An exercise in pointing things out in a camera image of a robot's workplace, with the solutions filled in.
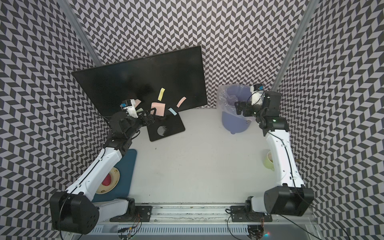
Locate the black computer monitor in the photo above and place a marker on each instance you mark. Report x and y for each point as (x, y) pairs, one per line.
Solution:
(180, 72)

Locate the aluminium mounting rail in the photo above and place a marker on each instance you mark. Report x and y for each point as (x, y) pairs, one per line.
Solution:
(190, 213)

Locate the red fruit toy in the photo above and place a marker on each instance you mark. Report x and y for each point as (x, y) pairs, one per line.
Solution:
(107, 180)

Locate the yellow narrow sticky note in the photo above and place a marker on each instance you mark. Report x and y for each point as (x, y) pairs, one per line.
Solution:
(161, 94)

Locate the pink narrow sticky note right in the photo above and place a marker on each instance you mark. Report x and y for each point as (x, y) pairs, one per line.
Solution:
(181, 102)

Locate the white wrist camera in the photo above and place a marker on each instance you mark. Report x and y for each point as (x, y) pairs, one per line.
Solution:
(256, 88)
(129, 106)

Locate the blue trash bin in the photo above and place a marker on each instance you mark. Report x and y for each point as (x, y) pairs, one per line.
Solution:
(234, 125)

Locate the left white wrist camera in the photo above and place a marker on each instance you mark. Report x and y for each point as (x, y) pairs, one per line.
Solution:
(129, 106)

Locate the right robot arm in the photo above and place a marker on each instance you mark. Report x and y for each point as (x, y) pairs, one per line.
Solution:
(289, 196)

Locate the beige plate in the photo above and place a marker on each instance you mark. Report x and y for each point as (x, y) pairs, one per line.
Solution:
(115, 173)

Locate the dark teal placemat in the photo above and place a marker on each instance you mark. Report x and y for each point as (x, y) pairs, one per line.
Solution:
(126, 167)

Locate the light green cup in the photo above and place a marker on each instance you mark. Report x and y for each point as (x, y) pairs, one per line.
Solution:
(268, 162)

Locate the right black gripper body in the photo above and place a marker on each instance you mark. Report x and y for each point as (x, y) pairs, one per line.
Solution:
(243, 107)

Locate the black monitor stand base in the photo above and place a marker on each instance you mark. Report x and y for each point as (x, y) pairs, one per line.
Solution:
(165, 127)

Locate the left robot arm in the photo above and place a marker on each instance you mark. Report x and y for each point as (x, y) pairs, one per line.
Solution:
(72, 210)

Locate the pink square sticky note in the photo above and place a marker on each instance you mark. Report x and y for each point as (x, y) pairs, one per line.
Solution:
(158, 109)

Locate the peach sticky note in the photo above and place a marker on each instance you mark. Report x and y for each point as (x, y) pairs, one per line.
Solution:
(137, 102)

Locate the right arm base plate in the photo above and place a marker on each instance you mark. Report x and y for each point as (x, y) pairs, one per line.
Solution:
(240, 215)

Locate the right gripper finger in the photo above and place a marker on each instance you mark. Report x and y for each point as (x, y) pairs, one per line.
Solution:
(241, 112)
(240, 104)

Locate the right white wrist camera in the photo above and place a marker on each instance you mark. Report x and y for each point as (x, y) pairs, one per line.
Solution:
(256, 88)

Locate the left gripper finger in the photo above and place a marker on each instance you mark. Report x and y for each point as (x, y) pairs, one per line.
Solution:
(151, 113)
(146, 121)

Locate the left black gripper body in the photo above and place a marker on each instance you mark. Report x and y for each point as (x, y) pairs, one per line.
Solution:
(146, 118)

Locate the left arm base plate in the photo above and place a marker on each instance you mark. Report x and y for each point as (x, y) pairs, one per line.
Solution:
(141, 213)

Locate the small blue sticky note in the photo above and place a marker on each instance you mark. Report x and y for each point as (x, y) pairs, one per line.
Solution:
(173, 111)

